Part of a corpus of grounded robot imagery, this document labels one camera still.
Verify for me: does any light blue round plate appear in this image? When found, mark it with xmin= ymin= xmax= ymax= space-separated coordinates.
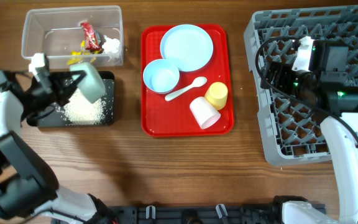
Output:
xmin=160 ymin=24 xmax=214 ymax=72

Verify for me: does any mint green bowl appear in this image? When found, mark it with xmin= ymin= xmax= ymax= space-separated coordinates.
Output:
xmin=70 ymin=62 xmax=106 ymax=103

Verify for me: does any black plastic tray bin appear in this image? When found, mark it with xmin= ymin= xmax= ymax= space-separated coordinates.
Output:
xmin=27 ymin=71 xmax=115 ymax=128

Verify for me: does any red plastic tray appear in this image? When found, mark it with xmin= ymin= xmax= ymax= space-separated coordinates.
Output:
xmin=140 ymin=24 xmax=234 ymax=138

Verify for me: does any pile of white rice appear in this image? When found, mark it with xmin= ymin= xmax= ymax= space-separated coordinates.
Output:
xmin=56 ymin=90 xmax=106 ymax=125

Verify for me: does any white tissue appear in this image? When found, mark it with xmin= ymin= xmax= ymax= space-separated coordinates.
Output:
xmin=102 ymin=35 xmax=120 ymax=54

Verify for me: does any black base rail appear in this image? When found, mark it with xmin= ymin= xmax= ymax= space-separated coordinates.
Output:
xmin=110 ymin=204 xmax=279 ymax=224

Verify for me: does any yellow plastic cup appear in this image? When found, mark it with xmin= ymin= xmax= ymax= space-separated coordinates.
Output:
xmin=204 ymin=82 xmax=228 ymax=110

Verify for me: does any clear plastic waste bin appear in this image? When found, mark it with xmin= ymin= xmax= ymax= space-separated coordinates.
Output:
xmin=21 ymin=5 xmax=124 ymax=69

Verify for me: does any white plastic spoon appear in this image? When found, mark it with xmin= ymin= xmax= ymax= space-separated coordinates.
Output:
xmin=165 ymin=77 xmax=208 ymax=101

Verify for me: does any light blue bowl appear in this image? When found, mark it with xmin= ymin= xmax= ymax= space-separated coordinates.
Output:
xmin=143 ymin=59 xmax=180 ymax=94

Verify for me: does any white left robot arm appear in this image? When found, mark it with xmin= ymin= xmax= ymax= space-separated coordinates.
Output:
xmin=0 ymin=69 xmax=119 ymax=223

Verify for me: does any yellow foil wrapper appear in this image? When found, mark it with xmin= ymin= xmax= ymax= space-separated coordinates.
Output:
xmin=67 ymin=40 xmax=101 ymax=65

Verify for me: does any grey plastic dishwasher rack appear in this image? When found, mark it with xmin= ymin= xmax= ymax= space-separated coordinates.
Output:
xmin=244 ymin=5 xmax=358 ymax=166

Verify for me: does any red snack wrapper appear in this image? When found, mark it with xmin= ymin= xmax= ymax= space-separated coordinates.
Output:
xmin=80 ymin=22 xmax=101 ymax=52

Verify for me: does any white pink plastic cup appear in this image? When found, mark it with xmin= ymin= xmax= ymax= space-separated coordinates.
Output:
xmin=190 ymin=96 xmax=221 ymax=129

